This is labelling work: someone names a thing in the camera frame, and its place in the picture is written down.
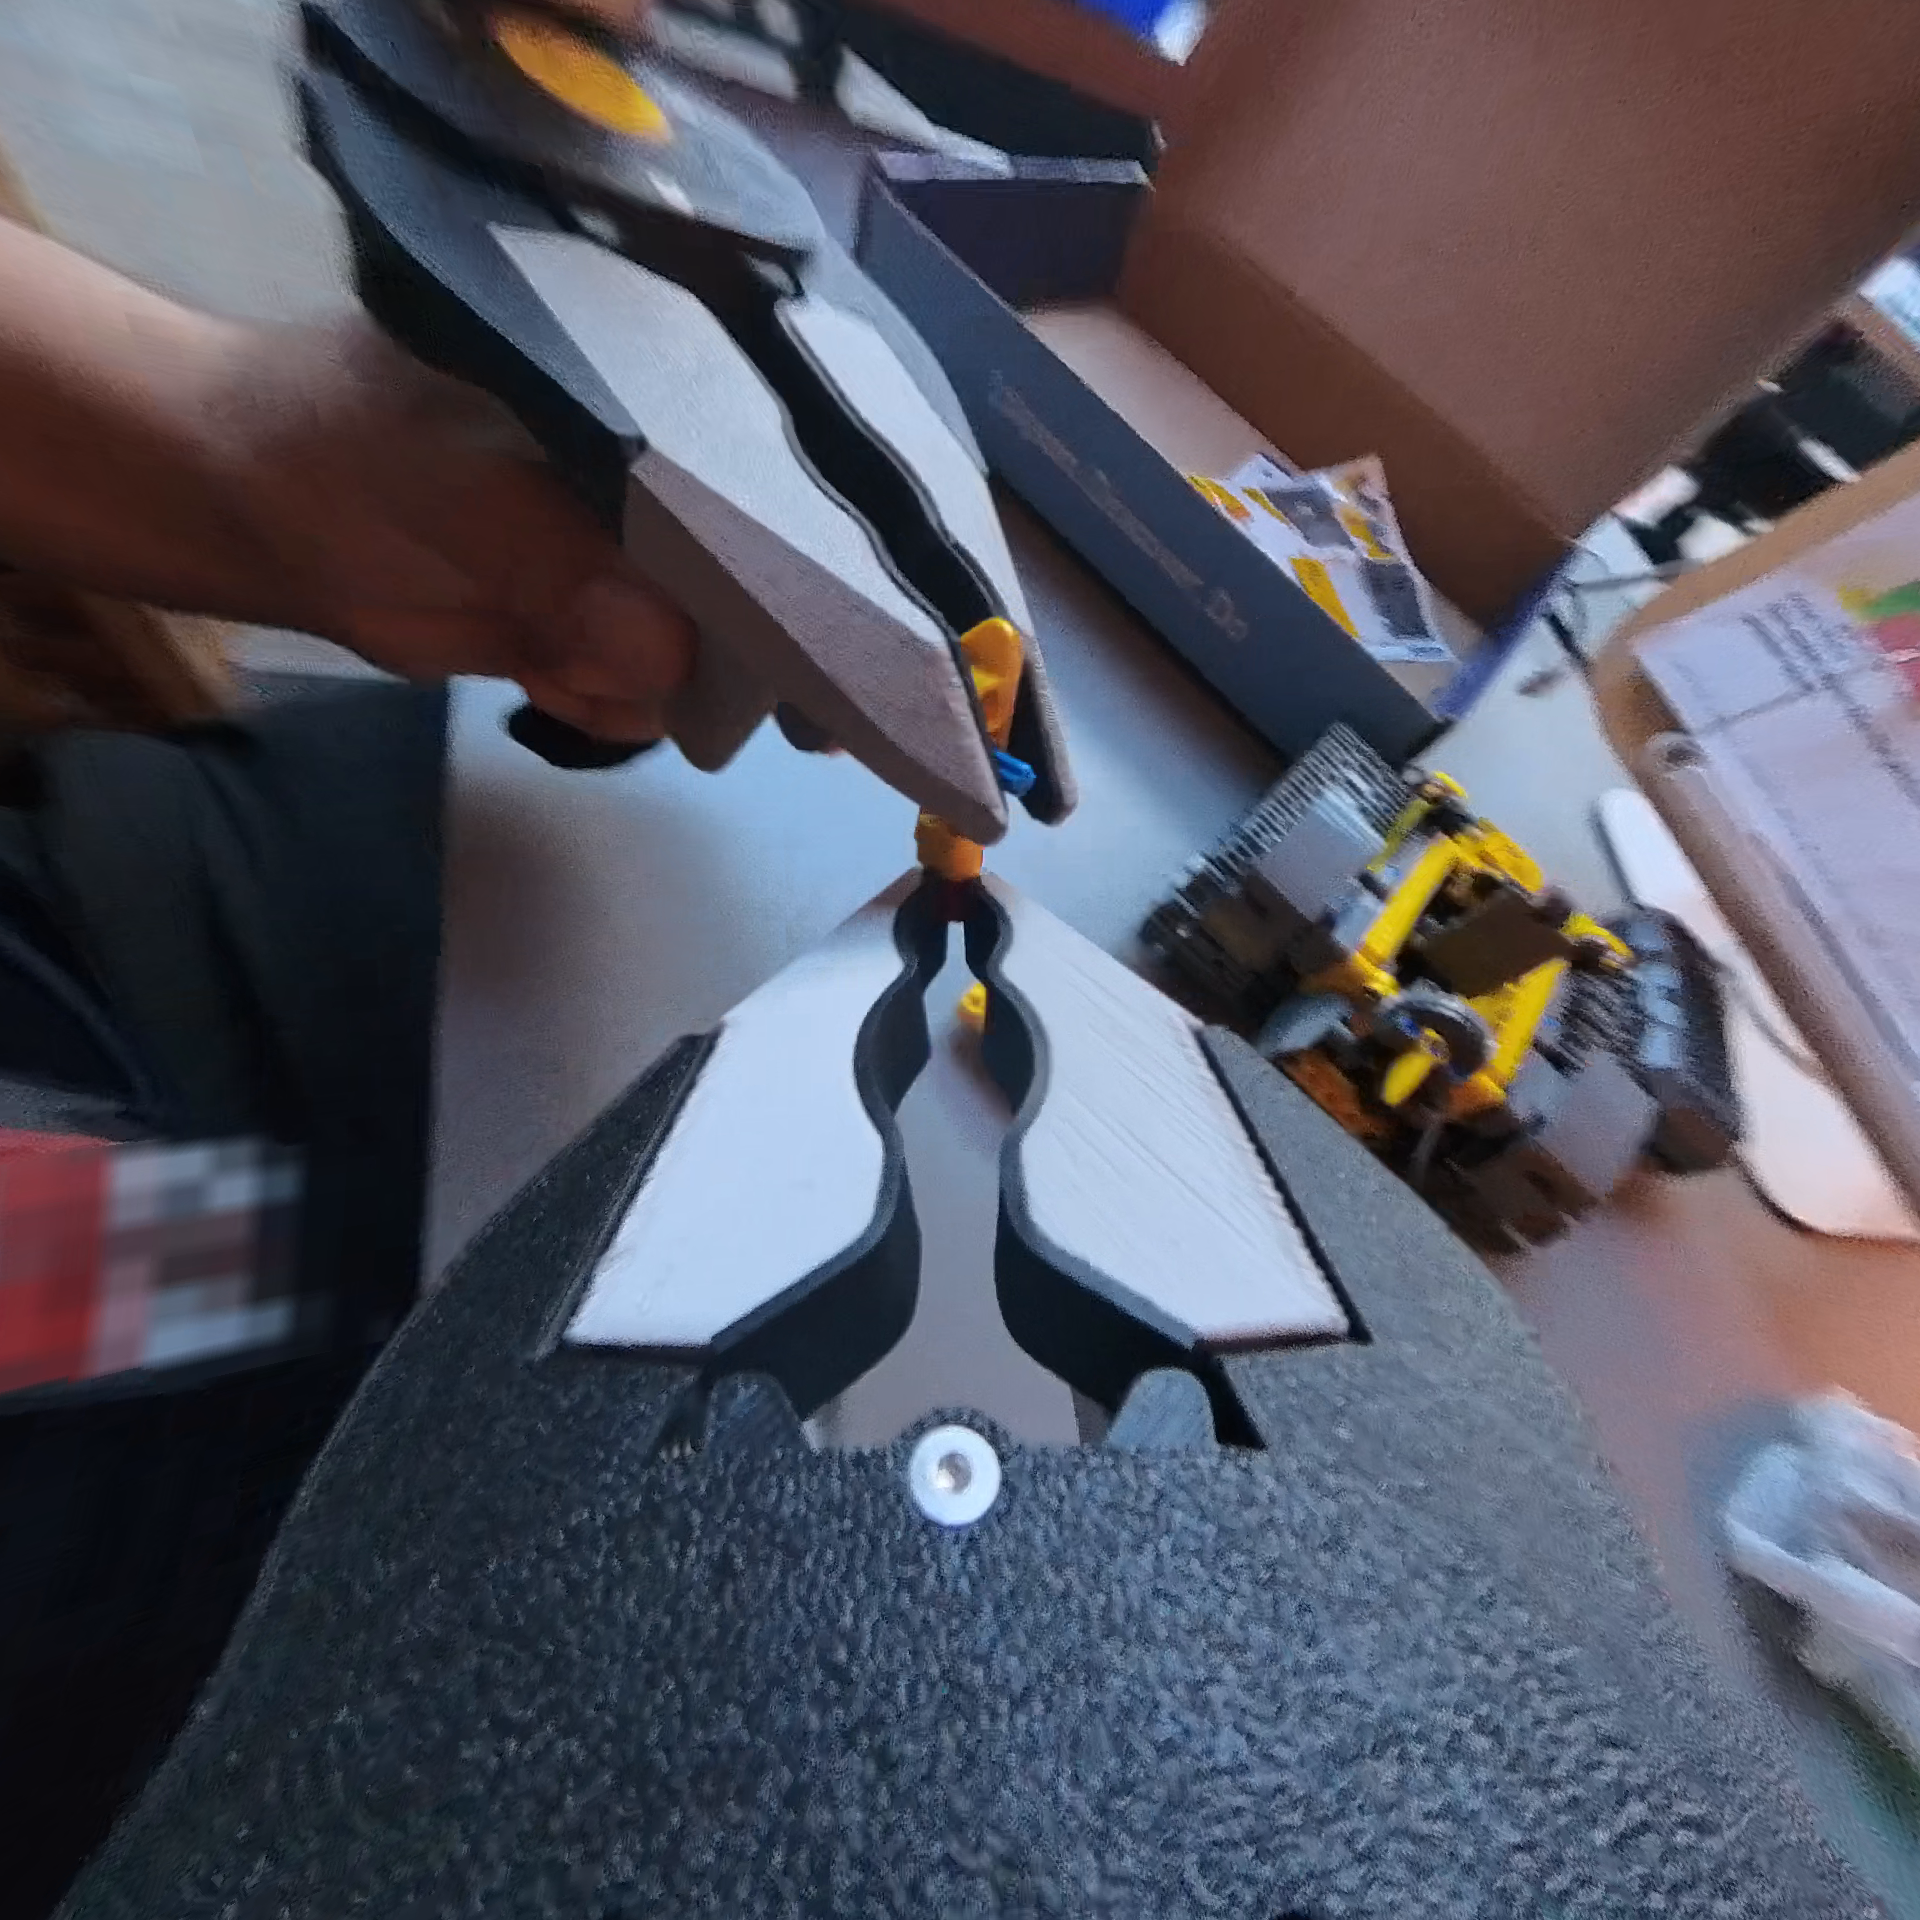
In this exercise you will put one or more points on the person's left forearm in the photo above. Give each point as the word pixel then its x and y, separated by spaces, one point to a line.
pixel 122 482

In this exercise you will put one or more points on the open cardboard box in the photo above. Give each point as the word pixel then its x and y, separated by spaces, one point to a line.
pixel 1561 241

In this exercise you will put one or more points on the person's left hand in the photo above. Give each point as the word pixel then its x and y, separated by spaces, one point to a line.
pixel 422 510

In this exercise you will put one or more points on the navy box base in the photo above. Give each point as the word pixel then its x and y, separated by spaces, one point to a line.
pixel 1141 499

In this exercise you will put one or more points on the printed booklet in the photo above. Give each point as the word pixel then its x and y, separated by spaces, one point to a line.
pixel 1320 558

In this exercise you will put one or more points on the crumpled white tissue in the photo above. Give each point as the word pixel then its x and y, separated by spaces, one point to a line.
pixel 1829 1562

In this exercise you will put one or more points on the person's dark blue jacket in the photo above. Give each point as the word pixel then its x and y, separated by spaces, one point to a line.
pixel 181 901

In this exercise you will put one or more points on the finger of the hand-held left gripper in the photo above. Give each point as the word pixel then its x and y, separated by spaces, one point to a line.
pixel 767 526
pixel 931 482

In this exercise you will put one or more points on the instruction sheet board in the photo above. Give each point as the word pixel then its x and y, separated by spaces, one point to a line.
pixel 1816 781

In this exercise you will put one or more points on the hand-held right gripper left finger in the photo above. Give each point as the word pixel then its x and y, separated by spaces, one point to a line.
pixel 737 1200

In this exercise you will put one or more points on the grey desk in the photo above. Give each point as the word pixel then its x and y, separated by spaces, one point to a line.
pixel 689 870

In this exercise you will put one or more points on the yellow grey toy bulldozer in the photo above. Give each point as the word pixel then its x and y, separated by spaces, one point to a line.
pixel 1443 991

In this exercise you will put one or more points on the yellow toy piece blue pin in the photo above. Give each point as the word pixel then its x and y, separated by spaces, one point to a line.
pixel 983 706

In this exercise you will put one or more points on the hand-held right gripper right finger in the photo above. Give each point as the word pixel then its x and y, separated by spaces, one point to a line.
pixel 1188 1200

